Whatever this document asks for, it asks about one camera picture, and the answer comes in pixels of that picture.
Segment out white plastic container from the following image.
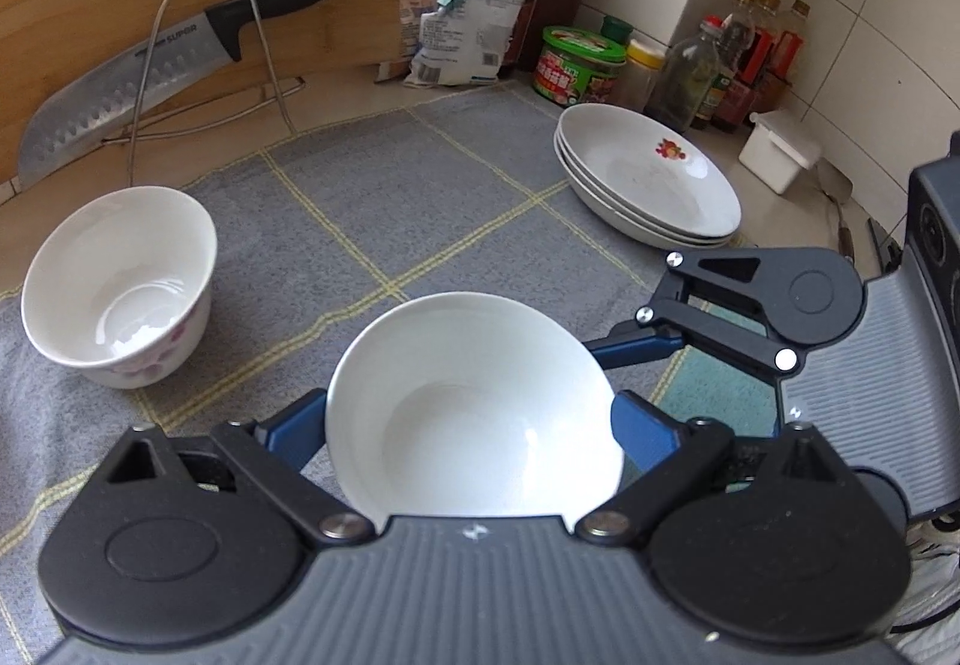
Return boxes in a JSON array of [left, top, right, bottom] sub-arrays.
[[739, 108, 822, 195]]

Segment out white bowl pink flowers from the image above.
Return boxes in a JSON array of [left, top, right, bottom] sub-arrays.
[[20, 186, 218, 390]]

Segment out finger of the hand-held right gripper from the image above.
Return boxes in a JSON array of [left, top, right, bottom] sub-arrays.
[[581, 247, 800, 373]]

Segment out yellow-lidded jar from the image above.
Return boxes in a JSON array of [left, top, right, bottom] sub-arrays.
[[619, 38, 667, 112]]

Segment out white printed bag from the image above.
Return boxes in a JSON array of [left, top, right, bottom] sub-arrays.
[[405, 0, 542, 88]]

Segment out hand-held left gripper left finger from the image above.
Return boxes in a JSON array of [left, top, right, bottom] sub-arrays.
[[105, 389, 376, 550]]

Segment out red-labelled sauce bottle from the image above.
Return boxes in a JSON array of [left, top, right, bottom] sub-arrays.
[[733, 0, 782, 127]]

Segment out grey checked towel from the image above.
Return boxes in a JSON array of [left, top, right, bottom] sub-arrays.
[[0, 83, 788, 665]]

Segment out black-handled kitchen knife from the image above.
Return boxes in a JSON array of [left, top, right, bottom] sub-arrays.
[[16, 0, 370, 190]]

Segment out plain white bowl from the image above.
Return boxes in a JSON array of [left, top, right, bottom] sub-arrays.
[[325, 291, 626, 522]]

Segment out red and white bag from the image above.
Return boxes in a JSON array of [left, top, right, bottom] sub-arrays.
[[397, 0, 477, 82]]

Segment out orange-labelled sauce bottle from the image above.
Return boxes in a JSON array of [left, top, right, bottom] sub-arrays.
[[759, 0, 812, 111]]

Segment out clear bottle red cap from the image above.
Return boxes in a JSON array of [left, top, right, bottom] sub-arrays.
[[643, 16, 725, 133]]

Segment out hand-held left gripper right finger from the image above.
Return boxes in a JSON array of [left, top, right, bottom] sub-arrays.
[[574, 391, 860, 550]]

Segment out white plate fruit print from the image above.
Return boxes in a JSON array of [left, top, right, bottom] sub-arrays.
[[555, 104, 743, 238], [559, 147, 737, 252], [553, 132, 740, 245]]

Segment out green tub red label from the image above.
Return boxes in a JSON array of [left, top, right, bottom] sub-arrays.
[[532, 26, 627, 108]]

